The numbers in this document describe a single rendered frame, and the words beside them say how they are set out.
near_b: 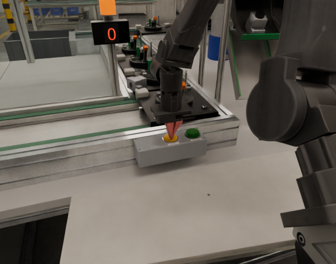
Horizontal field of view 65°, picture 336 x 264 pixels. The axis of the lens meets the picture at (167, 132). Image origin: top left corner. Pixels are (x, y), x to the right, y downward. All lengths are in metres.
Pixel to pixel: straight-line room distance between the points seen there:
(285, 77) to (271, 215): 0.48
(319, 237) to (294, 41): 0.22
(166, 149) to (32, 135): 0.46
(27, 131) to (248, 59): 0.82
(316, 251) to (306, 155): 0.11
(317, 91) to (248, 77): 0.70
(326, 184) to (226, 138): 0.65
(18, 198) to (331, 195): 0.73
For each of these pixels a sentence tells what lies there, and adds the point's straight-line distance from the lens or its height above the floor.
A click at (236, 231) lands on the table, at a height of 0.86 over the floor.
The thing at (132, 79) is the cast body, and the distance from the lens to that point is 1.07.
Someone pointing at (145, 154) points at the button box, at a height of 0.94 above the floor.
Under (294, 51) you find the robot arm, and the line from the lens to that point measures 0.35.
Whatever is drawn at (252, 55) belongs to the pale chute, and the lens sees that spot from 1.08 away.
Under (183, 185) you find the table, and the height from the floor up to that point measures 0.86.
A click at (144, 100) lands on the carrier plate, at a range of 1.00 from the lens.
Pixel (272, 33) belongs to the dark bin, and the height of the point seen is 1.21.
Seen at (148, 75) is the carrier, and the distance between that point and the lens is 1.18.
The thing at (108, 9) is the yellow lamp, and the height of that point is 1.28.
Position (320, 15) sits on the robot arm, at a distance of 0.36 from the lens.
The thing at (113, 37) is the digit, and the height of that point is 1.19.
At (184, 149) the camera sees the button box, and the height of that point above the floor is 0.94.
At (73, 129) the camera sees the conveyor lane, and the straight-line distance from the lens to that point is 0.97.
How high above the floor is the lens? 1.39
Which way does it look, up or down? 32 degrees down
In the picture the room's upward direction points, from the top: straight up
